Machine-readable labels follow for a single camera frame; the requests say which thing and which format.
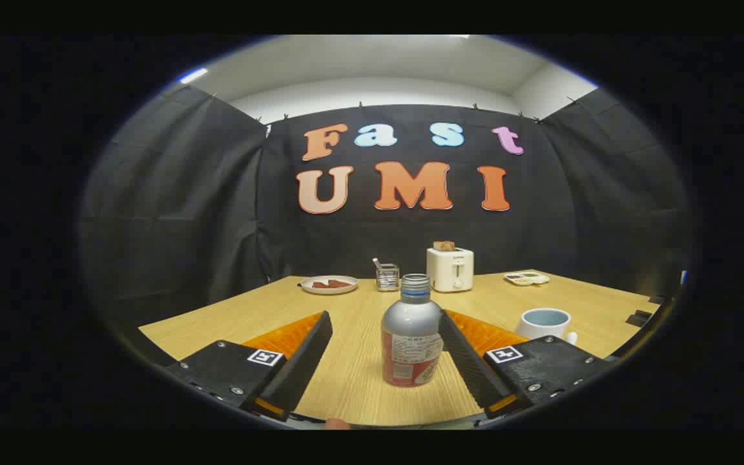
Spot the white round plate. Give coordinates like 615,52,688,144
300,276,359,296

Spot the white toaster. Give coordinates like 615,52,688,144
426,247,475,293

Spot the wooden table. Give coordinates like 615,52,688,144
138,270,663,428

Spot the black backdrop cloth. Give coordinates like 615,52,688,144
78,84,692,324

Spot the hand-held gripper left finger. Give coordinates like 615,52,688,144
165,311,334,422

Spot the white divided condiment dish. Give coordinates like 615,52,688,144
504,271,550,287

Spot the metal wire utensil holder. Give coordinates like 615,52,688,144
375,263,400,292

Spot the white cup with blue inside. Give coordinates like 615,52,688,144
515,307,578,346

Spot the silver bottle with red label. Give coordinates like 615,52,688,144
381,273,445,388

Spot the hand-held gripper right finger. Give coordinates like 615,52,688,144
438,309,617,420

